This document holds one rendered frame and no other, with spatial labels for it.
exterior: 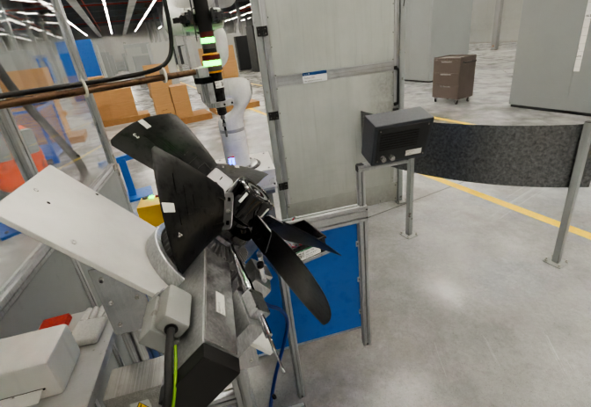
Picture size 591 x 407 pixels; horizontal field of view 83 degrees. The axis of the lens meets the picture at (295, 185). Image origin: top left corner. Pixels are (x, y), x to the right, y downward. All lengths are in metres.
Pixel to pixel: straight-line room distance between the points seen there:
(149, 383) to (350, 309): 1.13
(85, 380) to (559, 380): 1.94
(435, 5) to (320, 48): 7.91
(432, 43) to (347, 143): 7.74
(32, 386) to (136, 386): 0.23
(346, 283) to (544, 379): 1.01
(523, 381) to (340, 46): 2.39
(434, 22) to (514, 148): 8.26
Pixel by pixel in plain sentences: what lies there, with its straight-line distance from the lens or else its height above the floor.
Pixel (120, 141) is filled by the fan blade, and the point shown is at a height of 1.40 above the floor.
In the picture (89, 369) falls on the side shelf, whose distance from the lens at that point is 1.12.
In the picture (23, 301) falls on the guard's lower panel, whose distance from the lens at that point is 1.38.
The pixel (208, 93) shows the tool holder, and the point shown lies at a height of 1.48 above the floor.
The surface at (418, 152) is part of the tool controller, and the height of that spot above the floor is 1.07.
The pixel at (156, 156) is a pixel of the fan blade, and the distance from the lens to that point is 0.64.
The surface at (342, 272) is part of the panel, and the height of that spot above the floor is 0.51.
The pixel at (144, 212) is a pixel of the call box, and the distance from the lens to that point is 1.38.
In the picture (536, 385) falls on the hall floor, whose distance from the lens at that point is 2.12.
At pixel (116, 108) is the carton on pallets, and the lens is 10.20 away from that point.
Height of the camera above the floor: 1.58
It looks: 24 degrees down
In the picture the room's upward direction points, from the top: 7 degrees counter-clockwise
